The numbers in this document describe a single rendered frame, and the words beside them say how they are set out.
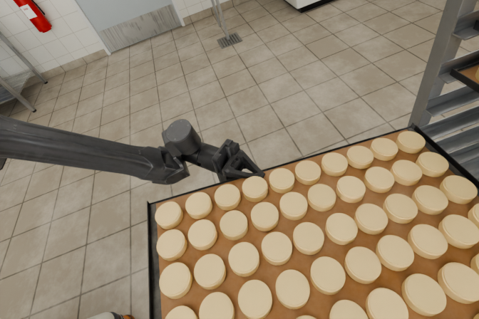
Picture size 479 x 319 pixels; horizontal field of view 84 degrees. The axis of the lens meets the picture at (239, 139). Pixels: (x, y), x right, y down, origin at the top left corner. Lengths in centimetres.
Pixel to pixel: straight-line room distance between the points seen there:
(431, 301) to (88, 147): 59
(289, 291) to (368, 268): 12
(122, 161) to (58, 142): 12
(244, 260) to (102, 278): 148
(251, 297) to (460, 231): 34
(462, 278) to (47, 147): 66
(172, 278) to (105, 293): 137
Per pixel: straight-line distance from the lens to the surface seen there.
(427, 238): 53
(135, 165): 59
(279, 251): 47
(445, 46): 63
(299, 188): 55
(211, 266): 48
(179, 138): 56
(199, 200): 53
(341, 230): 50
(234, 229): 49
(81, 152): 55
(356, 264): 48
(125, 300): 176
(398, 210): 54
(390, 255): 50
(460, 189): 61
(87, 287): 194
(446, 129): 82
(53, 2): 398
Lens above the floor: 143
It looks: 46 degrees down
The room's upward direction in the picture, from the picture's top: 20 degrees counter-clockwise
